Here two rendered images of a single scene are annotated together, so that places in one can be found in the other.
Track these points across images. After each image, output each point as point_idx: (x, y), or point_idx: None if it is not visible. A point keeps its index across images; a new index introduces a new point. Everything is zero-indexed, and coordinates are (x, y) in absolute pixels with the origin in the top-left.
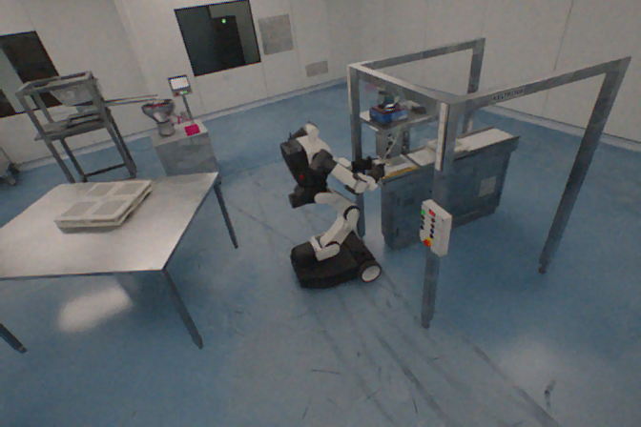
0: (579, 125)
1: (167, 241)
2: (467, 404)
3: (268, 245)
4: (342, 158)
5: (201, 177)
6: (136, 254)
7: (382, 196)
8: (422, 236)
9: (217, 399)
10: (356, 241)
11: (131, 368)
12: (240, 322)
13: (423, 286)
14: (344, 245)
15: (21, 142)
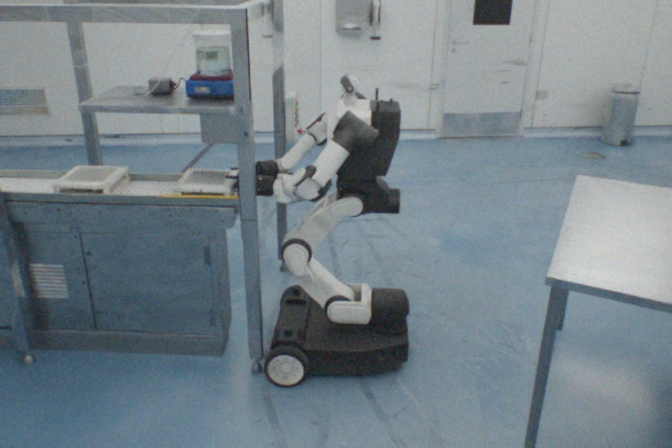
0: None
1: (589, 192)
2: None
3: (444, 438)
4: (284, 174)
5: (588, 274)
6: (626, 190)
7: (219, 259)
8: (295, 136)
9: (525, 287)
10: (288, 317)
11: (654, 337)
12: (503, 334)
13: (286, 212)
14: (308, 324)
15: None
